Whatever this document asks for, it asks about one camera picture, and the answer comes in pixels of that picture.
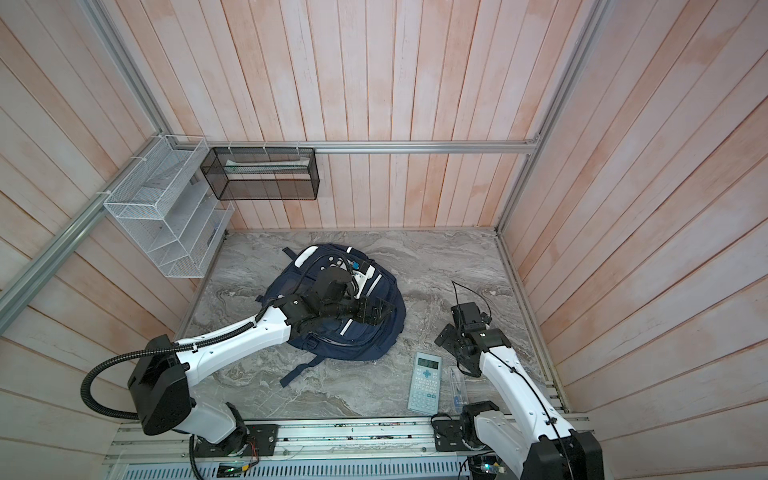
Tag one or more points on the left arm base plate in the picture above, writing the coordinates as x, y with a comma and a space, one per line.
258, 440

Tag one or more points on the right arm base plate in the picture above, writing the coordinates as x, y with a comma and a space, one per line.
448, 435

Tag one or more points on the navy blue student backpack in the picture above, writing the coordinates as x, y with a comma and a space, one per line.
309, 291

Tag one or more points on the clear plastic ruler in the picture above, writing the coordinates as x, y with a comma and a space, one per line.
459, 390

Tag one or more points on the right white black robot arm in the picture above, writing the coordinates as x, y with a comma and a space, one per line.
538, 443

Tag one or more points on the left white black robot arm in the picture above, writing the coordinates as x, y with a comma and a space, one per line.
162, 379

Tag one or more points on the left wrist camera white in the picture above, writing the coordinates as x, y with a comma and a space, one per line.
361, 272

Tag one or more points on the white wire mesh shelf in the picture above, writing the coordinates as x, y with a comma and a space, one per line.
169, 209

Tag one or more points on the light blue calculator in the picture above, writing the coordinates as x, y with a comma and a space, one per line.
425, 384

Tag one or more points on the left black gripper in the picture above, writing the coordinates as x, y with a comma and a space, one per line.
375, 318

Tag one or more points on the aluminium front rail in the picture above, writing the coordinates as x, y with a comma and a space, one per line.
366, 448

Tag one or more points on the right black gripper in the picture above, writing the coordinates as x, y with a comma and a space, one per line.
447, 337

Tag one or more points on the black mesh wall basket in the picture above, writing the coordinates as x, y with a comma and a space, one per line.
262, 173

